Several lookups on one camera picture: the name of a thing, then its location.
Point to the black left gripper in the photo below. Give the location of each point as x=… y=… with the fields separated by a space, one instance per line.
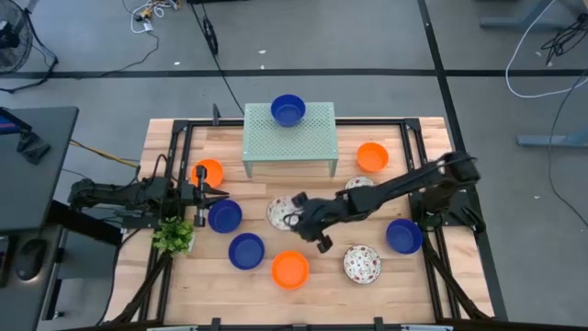
x=188 y=193

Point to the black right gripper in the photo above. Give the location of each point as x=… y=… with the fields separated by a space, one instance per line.
x=319 y=216

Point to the orange plastic bowl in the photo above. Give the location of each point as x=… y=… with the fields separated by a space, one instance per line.
x=290 y=270
x=372 y=157
x=213 y=172

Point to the blue plastic bowl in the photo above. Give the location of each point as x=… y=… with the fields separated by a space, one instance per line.
x=403 y=236
x=246 y=251
x=225 y=217
x=288 y=112

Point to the green bowl floral inside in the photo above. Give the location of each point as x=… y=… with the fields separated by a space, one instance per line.
x=358 y=182
x=362 y=264
x=278 y=213

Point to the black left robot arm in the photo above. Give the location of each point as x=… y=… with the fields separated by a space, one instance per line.
x=115 y=190

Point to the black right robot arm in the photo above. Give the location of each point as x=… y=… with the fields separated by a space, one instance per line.
x=399 y=184

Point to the small green potted plant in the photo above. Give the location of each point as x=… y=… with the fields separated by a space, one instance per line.
x=173 y=235

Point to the green perforated metal rack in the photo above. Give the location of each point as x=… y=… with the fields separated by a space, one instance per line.
x=294 y=142

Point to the black desk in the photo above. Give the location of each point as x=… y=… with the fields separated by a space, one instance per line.
x=37 y=193

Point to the black folded pouch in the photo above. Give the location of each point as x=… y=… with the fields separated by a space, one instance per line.
x=34 y=147

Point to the black computer mouse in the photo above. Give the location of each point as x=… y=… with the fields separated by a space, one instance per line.
x=30 y=259

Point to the dark laptop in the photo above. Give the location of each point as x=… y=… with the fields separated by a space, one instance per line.
x=11 y=122

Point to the black floor fan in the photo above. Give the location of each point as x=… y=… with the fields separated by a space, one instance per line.
x=14 y=50

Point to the blue-grey desk foot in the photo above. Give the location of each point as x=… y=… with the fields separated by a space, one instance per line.
x=551 y=139

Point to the grey desk leg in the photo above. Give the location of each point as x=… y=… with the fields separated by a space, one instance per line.
x=519 y=23

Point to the black aluminium table frame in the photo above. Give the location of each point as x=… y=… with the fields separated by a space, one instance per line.
x=206 y=122

